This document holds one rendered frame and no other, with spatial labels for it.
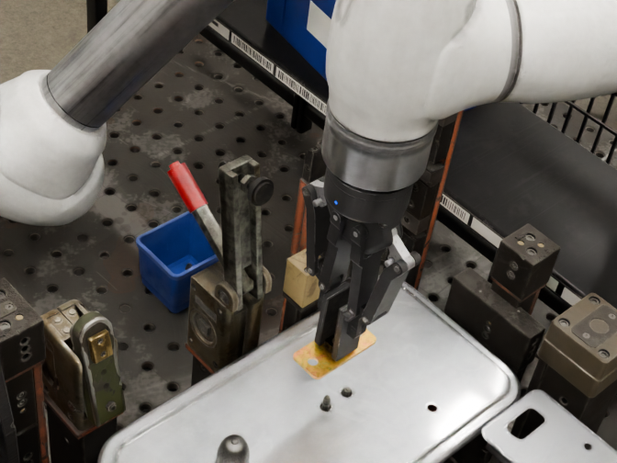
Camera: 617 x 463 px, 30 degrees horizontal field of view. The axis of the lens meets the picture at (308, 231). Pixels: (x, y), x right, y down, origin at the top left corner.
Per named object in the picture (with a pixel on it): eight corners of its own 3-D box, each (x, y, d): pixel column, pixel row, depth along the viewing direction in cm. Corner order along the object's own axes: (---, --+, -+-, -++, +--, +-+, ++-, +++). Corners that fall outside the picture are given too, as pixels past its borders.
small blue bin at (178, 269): (173, 321, 165) (174, 278, 159) (132, 281, 170) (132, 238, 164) (231, 288, 171) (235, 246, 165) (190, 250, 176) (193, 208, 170)
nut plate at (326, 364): (316, 381, 110) (318, 373, 109) (290, 356, 112) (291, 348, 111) (378, 341, 115) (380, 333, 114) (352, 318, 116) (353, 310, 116)
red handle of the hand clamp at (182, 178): (236, 299, 120) (161, 167, 120) (228, 303, 122) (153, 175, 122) (266, 281, 122) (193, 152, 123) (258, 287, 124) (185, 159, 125)
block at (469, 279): (475, 489, 150) (530, 338, 129) (409, 429, 156) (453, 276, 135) (489, 477, 152) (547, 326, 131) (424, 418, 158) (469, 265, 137)
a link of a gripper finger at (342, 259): (342, 219, 100) (331, 208, 100) (319, 299, 108) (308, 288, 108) (375, 201, 102) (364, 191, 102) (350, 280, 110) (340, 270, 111)
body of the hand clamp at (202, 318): (209, 496, 145) (227, 310, 121) (176, 460, 148) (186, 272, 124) (246, 472, 148) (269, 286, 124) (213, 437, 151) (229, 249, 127)
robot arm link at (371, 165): (384, 61, 97) (373, 116, 101) (304, 98, 92) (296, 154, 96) (462, 118, 93) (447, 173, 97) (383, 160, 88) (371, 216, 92)
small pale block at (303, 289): (276, 471, 149) (307, 276, 124) (259, 453, 150) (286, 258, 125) (297, 457, 151) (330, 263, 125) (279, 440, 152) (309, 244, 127)
